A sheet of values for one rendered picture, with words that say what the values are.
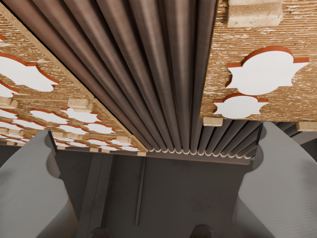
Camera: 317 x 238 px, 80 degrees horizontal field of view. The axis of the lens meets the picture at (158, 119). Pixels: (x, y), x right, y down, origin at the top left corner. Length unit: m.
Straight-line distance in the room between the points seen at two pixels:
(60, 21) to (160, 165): 2.67
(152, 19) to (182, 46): 0.07
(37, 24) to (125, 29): 0.15
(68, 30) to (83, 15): 0.05
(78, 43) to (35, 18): 0.07
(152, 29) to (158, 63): 0.09
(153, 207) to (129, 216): 0.35
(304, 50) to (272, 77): 0.06
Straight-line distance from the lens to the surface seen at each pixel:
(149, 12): 0.32
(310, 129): 0.69
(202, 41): 0.36
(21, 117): 1.00
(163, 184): 2.90
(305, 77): 0.46
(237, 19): 0.27
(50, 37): 0.43
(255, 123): 0.73
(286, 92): 0.50
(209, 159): 1.40
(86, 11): 0.35
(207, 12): 0.32
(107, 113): 0.69
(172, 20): 0.32
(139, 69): 0.43
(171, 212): 2.91
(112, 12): 0.33
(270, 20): 0.28
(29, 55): 0.47
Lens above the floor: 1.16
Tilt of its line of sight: 19 degrees down
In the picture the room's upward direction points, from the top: 174 degrees counter-clockwise
